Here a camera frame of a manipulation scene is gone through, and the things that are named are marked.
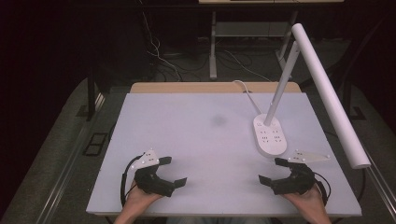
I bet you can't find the person's left hand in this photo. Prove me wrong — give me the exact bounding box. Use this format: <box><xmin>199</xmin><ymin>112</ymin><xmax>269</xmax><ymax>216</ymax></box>
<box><xmin>123</xmin><ymin>182</ymin><xmax>163</xmax><ymax>217</ymax></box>

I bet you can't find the grey metal table frame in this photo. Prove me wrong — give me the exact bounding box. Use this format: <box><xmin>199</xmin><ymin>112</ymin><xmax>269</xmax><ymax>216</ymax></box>
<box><xmin>198</xmin><ymin>0</ymin><xmax>346</xmax><ymax>80</ymax></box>

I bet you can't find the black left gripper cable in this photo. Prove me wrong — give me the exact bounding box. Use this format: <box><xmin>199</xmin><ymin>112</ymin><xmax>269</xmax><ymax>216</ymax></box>
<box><xmin>120</xmin><ymin>154</ymin><xmax>145</xmax><ymax>207</ymax></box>

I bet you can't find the person's right hand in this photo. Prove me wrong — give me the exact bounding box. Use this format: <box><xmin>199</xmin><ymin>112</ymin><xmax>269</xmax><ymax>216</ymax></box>
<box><xmin>281</xmin><ymin>184</ymin><xmax>327</xmax><ymax>217</ymax></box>

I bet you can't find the black floor frame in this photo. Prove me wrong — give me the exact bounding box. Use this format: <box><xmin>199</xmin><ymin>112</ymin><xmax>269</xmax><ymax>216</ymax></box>
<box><xmin>81</xmin><ymin>133</ymin><xmax>109</xmax><ymax>157</ymax></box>

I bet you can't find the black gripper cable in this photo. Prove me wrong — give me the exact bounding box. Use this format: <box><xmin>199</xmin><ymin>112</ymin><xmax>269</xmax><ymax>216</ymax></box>
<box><xmin>313</xmin><ymin>171</ymin><xmax>332</xmax><ymax>207</ymax></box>
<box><xmin>120</xmin><ymin>154</ymin><xmax>145</xmax><ymax>207</ymax></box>

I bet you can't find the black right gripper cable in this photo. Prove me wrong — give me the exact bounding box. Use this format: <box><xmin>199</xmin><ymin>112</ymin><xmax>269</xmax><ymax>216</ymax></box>
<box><xmin>313</xmin><ymin>171</ymin><xmax>332</xmax><ymax>207</ymax></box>

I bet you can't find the white floor cable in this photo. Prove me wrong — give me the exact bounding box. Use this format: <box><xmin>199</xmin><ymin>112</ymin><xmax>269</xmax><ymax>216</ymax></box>
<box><xmin>223</xmin><ymin>49</ymin><xmax>273</xmax><ymax>83</ymax></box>
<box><xmin>136</xmin><ymin>0</ymin><xmax>183</xmax><ymax>82</ymax></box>

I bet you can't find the white desk lamp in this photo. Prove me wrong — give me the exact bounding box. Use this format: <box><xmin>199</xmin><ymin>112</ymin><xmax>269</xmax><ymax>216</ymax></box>
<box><xmin>252</xmin><ymin>22</ymin><xmax>372</xmax><ymax>170</ymax></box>

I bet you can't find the white board table cover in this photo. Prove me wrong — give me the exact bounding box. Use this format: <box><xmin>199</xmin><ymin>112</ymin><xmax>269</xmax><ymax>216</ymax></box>
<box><xmin>85</xmin><ymin>92</ymin><xmax>363</xmax><ymax>217</ymax></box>

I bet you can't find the aluminium rail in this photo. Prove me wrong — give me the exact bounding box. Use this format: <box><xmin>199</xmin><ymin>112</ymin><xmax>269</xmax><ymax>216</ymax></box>
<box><xmin>361</xmin><ymin>146</ymin><xmax>396</xmax><ymax>216</ymax></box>
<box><xmin>36</xmin><ymin>92</ymin><xmax>106</xmax><ymax>224</ymax></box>

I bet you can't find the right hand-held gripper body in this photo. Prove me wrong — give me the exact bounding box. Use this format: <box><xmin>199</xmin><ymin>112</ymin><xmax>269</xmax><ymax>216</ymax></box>
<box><xmin>270</xmin><ymin>149</ymin><xmax>331</xmax><ymax>196</ymax></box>

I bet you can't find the white lamp cable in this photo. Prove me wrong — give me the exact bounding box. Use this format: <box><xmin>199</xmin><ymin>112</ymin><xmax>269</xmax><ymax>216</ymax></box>
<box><xmin>233</xmin><ymin>79</ymin><xmax>263</xmax><ymax>115</ymax></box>

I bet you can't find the black stand leg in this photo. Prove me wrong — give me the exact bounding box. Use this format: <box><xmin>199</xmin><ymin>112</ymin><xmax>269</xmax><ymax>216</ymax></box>
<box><xmin>86</xmin><ymin>70</ymin><xmax>106</xmax><ymax>122</ymax></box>
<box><xmin>341</xmin><ymin>78</ymin><xmax>368</xmax><ymax>121</ymax></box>

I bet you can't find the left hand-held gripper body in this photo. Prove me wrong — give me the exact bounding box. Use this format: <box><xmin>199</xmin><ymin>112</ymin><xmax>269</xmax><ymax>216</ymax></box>
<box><xmin>130</xmin><ymin>148</ymin><xmax>176</xmax><ymax>198</ymax></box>

